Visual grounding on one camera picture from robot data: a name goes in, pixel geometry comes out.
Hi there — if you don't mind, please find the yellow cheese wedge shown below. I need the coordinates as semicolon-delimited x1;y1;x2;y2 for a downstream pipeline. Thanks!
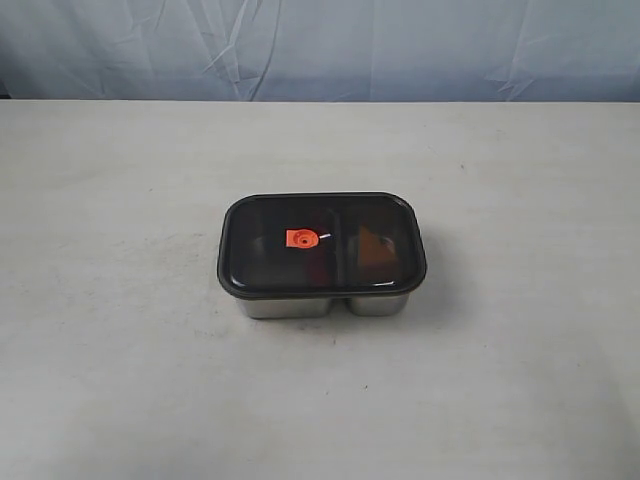
356;225;400;284

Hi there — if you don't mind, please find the white backdrop cloth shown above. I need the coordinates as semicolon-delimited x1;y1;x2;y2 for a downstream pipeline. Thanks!
1;1;639;102

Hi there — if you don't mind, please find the red sausage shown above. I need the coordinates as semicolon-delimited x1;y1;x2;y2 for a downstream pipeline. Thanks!
300;209;335;289

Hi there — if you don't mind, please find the steel two-compartment lunch box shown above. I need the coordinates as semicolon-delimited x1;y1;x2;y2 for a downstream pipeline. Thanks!
236;293;410;320

